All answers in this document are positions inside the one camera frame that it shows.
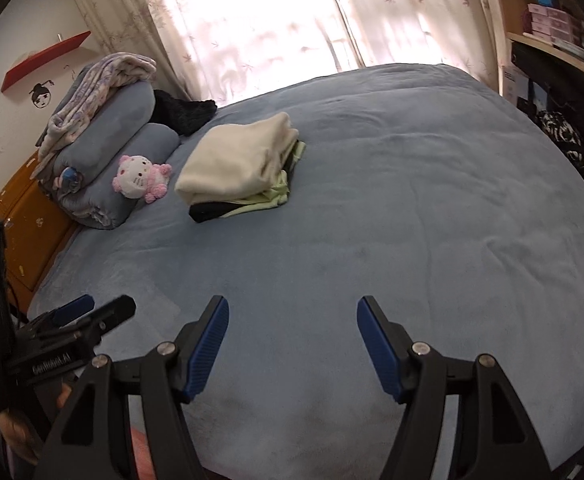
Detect white fuzzy cardigan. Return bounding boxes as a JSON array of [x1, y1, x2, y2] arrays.
[[174, 111, 300, 207]]

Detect pink cloth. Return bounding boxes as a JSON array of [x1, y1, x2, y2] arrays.
[[130, 427, 160, 480]]

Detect blue bed blanket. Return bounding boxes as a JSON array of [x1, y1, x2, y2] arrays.
[[24, 63, 584, 480]]

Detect sheer leaf-print curtain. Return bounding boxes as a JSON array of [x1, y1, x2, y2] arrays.
[[322, 0, 503, 93], [66, 0, 367, 103]]

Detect green and black garment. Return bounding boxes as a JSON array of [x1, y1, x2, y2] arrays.
[[188, 140, 307, 224]]

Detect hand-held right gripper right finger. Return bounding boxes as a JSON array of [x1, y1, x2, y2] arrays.
[[357, 295, 553, 480]]

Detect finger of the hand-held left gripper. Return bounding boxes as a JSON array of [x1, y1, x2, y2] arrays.
[[78, 295, 137, 341], [46, 294, 95, 326]]

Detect grey-blue pillows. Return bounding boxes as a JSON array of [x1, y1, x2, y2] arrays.
[[46, 122, 180, 231]]

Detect black and white patterned cloth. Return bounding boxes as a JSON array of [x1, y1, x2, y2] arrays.
[[534, 110, 584, 206]]

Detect face wall sticker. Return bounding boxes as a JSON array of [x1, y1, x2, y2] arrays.
[[28, 80, 55, 109]]

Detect pink cat plush toy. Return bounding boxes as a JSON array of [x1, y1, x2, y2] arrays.
[[112, 154, 173, 204]]

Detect orange wooden cabinet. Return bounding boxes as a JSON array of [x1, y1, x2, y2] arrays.
[[0, 152, 80, 291]]

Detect wooden bookshelf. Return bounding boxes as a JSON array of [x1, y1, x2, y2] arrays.
[[489, 0, 584, 111]]

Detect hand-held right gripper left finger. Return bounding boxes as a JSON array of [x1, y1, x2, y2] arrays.
[[34, 295, 230, 480]]

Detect white box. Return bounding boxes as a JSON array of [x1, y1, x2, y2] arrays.
[[502, 67, 528, 103]]

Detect rolled blue blanket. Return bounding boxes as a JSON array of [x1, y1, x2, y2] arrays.
[[52, 80, 157, 166]]

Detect person's left hand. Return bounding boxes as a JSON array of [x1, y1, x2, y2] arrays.
[[0, 382, 72, 466]]

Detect black fuzzy garment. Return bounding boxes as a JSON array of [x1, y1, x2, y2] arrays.
[[149, 89, 217, 137]]

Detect red wall shelf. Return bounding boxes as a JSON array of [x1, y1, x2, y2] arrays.
[[0, 31, 92, 93]]

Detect stack of pink boxes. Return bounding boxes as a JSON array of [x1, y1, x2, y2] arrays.
[[527, 3, 580, 43]]

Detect floral white blanket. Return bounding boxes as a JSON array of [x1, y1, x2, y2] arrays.
[[34, 52, 157, 171]]

